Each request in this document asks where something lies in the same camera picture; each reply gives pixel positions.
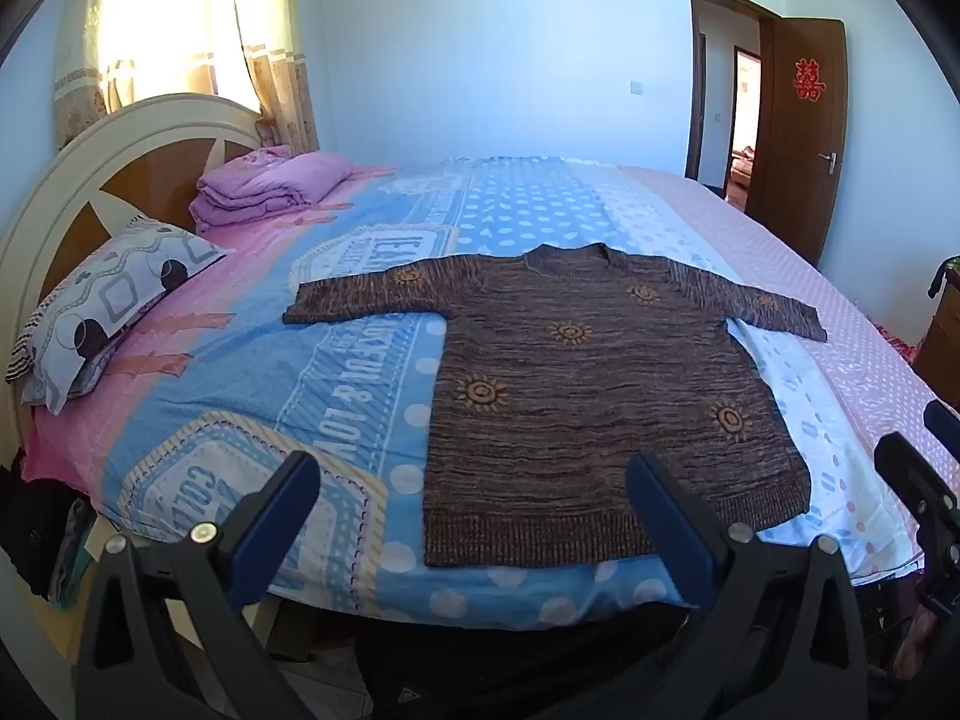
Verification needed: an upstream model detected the blue pink printed bed sheet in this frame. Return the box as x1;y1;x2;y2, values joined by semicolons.
21;155;931;631

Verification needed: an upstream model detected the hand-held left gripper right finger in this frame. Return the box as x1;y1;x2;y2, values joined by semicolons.
625;452;890;720

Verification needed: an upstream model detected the yellow patterned curtain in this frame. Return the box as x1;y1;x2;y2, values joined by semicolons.
52;0;322;155

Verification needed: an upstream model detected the grey patterned pillow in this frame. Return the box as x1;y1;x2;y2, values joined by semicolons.
6;214;228;415

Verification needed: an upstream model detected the folded purple blanket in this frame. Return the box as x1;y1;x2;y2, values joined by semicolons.
189;147;355;233

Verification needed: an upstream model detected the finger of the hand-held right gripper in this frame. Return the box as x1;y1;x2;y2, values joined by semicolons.
874;431;960;548
924;399;960;458

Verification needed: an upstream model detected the red paper door decoration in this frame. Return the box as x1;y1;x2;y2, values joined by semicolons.
793;56;824;102

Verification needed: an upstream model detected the black cloth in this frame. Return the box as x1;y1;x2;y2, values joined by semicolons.
0;450;80;601

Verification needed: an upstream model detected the brown door frame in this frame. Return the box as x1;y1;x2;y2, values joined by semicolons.
684;0;785;200

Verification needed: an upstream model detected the bright window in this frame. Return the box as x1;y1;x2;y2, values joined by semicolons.
97;0;263;110

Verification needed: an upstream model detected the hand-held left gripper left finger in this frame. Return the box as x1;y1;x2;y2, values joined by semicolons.
75;450;323;720

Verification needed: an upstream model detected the brown knitted sweater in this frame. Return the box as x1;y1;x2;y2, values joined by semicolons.
283;243;828;569

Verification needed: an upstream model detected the grey green cloth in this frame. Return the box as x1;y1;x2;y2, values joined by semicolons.
51;499;102;610

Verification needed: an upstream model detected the wooden nightstand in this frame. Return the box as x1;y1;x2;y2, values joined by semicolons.
916;259;960;395

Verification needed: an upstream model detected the brown wooden door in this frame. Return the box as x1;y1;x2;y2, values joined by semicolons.
746;15;848;269

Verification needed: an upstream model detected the cream wooden headboard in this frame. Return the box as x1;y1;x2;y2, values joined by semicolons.
0;93;282;526

